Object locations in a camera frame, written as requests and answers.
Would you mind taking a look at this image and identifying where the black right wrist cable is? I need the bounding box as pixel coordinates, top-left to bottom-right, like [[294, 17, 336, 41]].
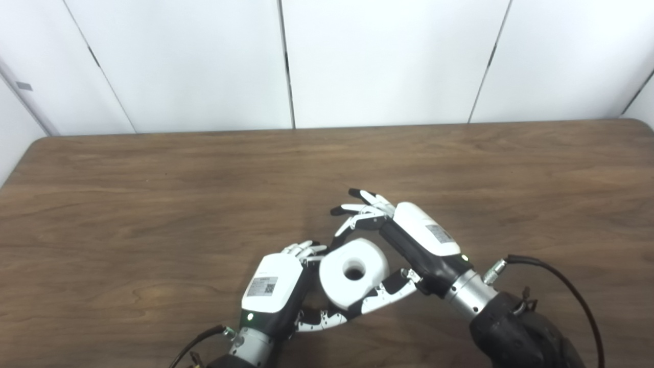
[[483, 255, 606, 368]]

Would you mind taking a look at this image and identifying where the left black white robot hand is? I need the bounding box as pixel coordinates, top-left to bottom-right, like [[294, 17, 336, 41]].
[[240, 240, 353, 344]]

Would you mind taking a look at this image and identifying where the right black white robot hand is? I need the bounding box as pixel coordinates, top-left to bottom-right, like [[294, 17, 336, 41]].
[[330, 188, 473, 315]]

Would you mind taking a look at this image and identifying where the round white piece with holes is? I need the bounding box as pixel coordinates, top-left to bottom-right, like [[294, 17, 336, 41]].
[[319, 238, 390, 311]]

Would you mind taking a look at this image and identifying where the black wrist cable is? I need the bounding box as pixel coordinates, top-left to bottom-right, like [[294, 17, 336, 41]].
[[483, 255, 606, 368], [169, 325, 238, 368]]

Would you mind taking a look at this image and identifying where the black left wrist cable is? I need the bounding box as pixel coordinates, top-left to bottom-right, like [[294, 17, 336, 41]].
[[169, 325, 238, 368]]

